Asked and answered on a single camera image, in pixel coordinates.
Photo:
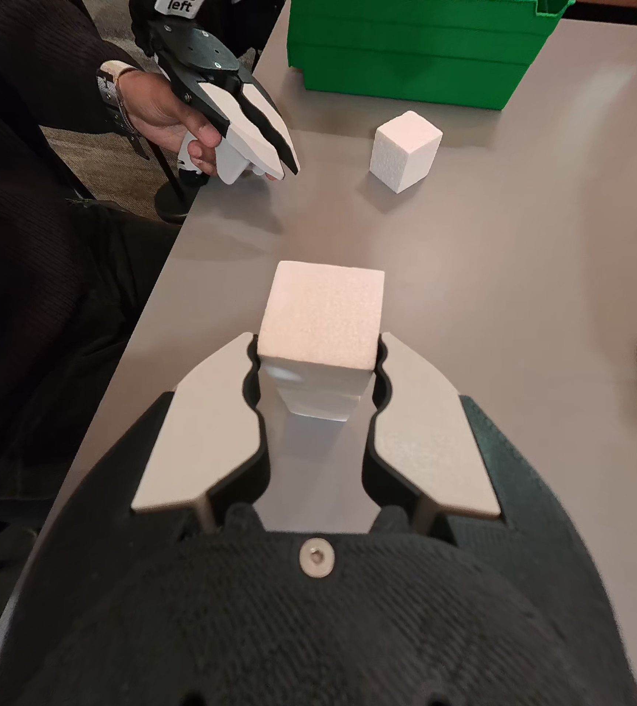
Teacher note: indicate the person's left forearm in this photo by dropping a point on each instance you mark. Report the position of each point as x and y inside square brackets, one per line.
[31, 44]

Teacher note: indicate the grey desk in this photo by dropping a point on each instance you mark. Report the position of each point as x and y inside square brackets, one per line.
[517, 248]

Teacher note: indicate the black round floor base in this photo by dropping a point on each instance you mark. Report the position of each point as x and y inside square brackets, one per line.
[175, 207]

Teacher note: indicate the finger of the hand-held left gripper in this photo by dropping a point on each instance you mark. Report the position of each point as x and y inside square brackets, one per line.
[241, 146]
[266, 107]

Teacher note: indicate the green plastic bin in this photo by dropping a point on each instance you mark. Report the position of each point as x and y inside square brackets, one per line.
[406, 55]

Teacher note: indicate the person's dark clothing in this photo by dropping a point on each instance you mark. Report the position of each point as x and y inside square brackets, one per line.
[31, 303]

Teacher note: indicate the person's left hand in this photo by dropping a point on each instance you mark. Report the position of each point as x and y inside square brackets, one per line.
[155, 110]

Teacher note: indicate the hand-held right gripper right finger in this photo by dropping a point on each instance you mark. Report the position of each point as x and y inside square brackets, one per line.
[428, 441]

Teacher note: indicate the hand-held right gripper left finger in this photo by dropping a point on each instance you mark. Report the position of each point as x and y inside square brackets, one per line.
[202, 441]

